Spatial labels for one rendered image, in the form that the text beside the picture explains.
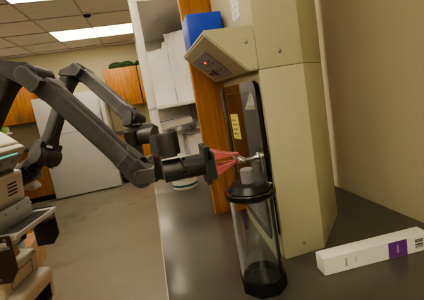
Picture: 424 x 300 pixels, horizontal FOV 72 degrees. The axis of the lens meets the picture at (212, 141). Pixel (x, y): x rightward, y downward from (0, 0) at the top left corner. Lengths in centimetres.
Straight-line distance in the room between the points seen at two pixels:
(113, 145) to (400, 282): 70
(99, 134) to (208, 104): 41
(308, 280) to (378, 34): 71
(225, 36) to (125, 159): 38
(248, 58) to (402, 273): 56
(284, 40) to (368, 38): 40
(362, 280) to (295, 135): 34
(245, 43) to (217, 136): 44
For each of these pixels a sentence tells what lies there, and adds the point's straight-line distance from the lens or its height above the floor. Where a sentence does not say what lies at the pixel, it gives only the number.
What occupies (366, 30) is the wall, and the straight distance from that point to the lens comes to 107.
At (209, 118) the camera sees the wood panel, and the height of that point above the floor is 129.
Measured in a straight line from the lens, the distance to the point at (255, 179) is 64.
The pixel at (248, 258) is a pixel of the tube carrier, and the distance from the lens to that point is 66.
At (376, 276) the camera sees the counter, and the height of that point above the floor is 94.
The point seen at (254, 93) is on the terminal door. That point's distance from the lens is 69.
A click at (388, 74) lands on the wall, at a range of 101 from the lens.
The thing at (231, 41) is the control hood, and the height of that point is 148.
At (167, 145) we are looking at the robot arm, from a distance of 73.
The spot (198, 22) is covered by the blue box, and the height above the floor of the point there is 158.
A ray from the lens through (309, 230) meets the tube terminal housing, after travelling 81.
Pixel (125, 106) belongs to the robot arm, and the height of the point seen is 138.
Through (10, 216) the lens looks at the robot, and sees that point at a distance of 129.
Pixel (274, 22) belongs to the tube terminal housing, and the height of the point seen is 151.
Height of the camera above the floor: 137
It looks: 9 degrees down
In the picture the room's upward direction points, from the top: 10 degrees counter-clockwise
